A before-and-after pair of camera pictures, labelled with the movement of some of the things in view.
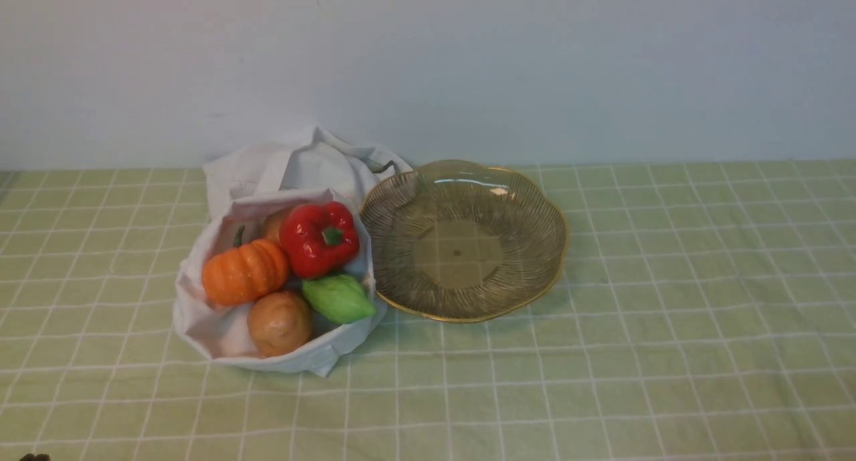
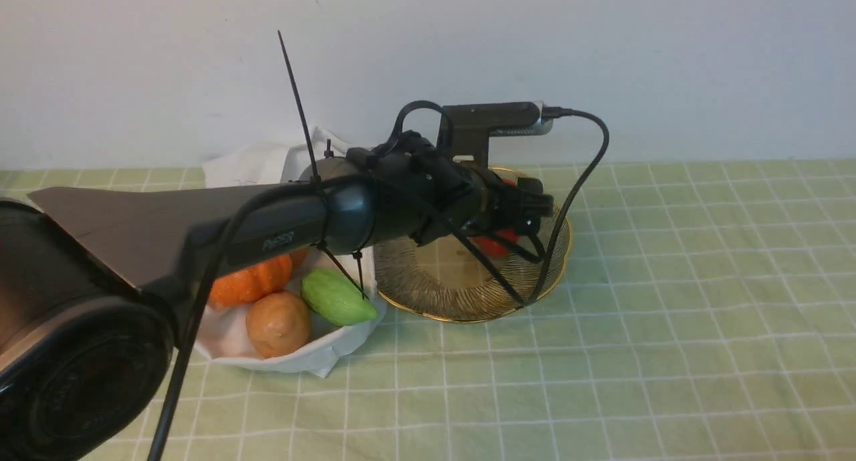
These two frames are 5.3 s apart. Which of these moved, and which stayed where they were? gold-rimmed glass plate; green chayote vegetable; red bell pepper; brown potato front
Moved: red bell pepper
Stayed: gold-rimmed glass plate; brown potato front; green chayote vegetable
